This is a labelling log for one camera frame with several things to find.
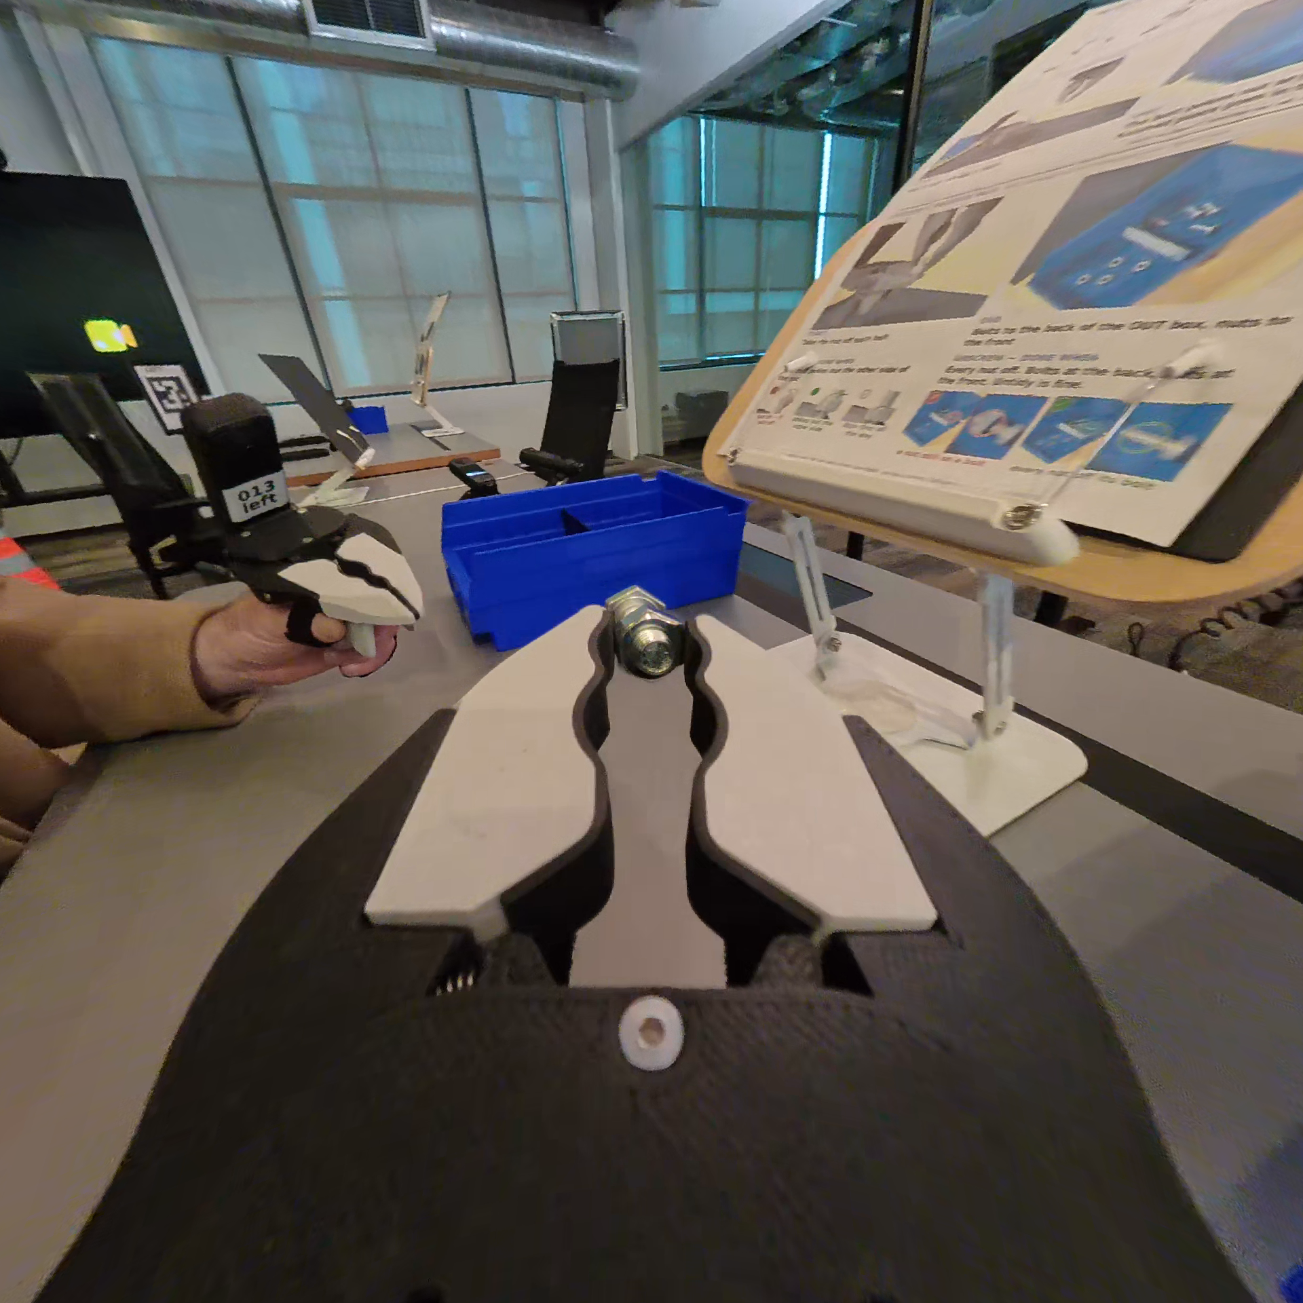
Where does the black office chair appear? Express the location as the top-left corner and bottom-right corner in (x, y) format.
(29, 370), (231, 602)

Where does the empty document stand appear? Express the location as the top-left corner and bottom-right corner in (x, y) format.
(257, 353), (379, 510)

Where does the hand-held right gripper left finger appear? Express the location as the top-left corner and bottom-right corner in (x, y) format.
(364, 605), (619, 930)

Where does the marker sign on stand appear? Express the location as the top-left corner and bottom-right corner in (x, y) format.
(132, 362), (201, 436)

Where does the printed instruction sheet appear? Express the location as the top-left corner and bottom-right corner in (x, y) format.
(728, 0), (1303, 551)

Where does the black pole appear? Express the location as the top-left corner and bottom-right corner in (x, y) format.
(900, 0), (937, 169)

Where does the large black wall screen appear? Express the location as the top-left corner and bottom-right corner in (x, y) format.
(0, 171), (211, 440)

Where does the blue plastic bin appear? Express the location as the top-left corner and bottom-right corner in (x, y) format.
(440, 469), (752, 653)

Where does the document stand with sheet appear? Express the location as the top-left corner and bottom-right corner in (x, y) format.
(409, 292), (469, 437)

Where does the instruction sheet on stand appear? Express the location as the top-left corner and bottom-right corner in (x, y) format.
(702, 0), (1303, 841)

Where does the large gridded window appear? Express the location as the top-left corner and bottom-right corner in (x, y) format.
(91, 41), (587, 393)
(647, 114), (877, 366)

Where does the beige coat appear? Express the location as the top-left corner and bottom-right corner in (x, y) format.
(0, 712), (94, 877)

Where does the person's left forearm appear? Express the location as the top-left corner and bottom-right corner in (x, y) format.
(0, 574), (261, 746)

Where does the person's left hand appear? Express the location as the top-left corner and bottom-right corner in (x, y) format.
(192, 588), (402, 706)

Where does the grey desk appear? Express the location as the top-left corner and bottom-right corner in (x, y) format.
(0, 478), (1303, 1303)

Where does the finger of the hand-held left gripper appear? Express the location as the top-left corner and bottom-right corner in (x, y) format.
(277, 559), (420, 626)
(334, 526), (425, 626)

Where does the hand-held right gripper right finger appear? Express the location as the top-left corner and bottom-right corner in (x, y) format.
(685, 613), (938, 932)

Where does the white air vent grille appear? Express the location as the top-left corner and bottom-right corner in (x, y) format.
(302, 0), (438, 53)

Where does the wooden edged desk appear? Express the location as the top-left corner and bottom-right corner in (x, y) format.
(286, 417), (503, 488)

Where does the silver framed sign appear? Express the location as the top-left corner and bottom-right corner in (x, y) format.
(550, 309), (628, 366)

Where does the silver duct with vent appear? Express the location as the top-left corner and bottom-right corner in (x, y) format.
(41, 0), (644, 93)

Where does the orange traffic cone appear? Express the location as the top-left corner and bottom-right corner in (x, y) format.
(0, 529), (62, 594)

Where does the black mesh chair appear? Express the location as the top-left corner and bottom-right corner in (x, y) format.
(519, 355), (625, 488)

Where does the black coiled cable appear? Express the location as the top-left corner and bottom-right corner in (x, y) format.
(1124, 574), (1303, 676)

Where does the silver hex nut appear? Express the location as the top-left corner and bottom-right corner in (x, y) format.
(614, 611), (687, 680)

